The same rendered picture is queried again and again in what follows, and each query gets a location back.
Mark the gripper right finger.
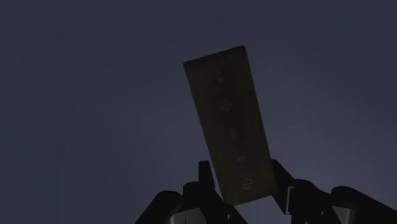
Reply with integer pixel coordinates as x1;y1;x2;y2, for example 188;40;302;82
271;158;397;224

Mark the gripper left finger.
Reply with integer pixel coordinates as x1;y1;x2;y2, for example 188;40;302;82
135;160;248;224

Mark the dark remote control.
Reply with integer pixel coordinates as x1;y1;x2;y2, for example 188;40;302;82
183;45;279;206

